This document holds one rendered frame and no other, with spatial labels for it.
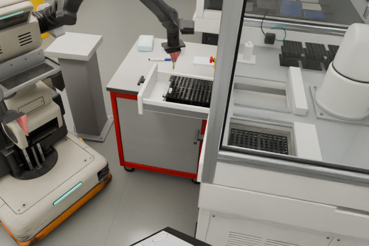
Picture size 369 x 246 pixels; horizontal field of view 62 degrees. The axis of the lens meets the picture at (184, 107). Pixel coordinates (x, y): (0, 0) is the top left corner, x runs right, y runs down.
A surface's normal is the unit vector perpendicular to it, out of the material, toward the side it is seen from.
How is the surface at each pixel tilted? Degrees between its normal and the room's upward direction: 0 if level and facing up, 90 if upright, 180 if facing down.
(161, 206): 0
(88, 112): 90
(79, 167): 0
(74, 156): 0
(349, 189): 90
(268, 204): 90
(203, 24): 90
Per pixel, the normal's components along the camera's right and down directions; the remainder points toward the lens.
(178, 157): -0.18, 0.62
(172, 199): 0.04, -0.77
